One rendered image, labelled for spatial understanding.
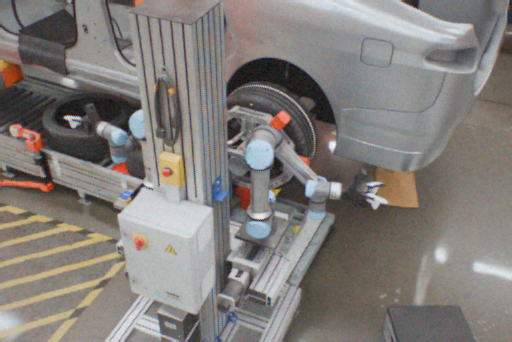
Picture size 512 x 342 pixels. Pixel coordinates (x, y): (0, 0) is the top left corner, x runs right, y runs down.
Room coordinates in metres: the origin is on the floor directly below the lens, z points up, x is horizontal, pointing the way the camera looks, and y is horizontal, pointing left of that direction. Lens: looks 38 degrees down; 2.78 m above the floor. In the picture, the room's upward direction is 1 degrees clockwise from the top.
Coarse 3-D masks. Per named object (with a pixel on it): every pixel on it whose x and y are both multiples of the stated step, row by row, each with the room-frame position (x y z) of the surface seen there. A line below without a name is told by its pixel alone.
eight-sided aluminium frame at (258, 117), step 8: (232, 112) 2.75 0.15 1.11; (240, 112) 2.73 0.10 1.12; (248, 112) 2.75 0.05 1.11; (256, 112) 2.73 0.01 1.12; (248, 120) 2.70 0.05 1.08; (256, 120) 2.68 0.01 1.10; (264, 120) 2.66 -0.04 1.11; (288, 144) 2.61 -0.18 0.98; (232, 176) 2.76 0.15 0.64; (240, 176) 2.78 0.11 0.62; (280, 176) 2.66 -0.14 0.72; (288, 176) 2.59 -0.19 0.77; (240, 184) 2.73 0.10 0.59; (248, 184) 2.70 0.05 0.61; (272, 184) 2.63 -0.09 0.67; (280, 184) 2.61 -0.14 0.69
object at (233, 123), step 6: (228, 120) 2.96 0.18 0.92; (234, 120) 3.05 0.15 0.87; (240, 120) 2.85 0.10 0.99; (228, 126) 2.98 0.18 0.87; (234, 126) 3.04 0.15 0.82; (258, 126) 2.81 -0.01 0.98; (228, 132) 2.88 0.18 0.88; (234, 132) 2.87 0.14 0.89; (228, 138) 2.96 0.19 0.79; (240, 138) 2.84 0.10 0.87; (234, 144) 2.88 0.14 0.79; (240, 144) 2.85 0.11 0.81; (228, 156) 2.87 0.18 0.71; (276, 162) 2.93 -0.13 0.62; (276, 168) 2.74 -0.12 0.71; (282, 168) 2.80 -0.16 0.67; (246, 174) 2.81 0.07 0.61; (270, 174) 2.79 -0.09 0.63; (276, 174) 2.74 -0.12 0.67
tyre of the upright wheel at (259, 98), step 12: (252, 84) 2.99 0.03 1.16; (264, 84) 2.96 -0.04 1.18; (276, 84) 2.96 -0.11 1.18; (228, 96) 2.95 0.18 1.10; (240, 96) 2.84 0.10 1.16; (252, 96) 2.81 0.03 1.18; (264, 96) 2.82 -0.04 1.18; (276, 96) 2.83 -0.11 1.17; (288, 96) 2.87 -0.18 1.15; (228, 108) 2.86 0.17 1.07; (252, 108) 2.79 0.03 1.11; (264, 108) 2.75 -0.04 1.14; (276, 108) 2.74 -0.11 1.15; (288, 108) 2.77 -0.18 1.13; (300, 120) 2.75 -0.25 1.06; (312, 120) 2.83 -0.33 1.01; (288, 132) 2.69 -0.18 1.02; (300, 132) 2.68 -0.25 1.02; (312, 132) 2.78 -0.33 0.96; (300, 144) 2.65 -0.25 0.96; (312, 144) 2.75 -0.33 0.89
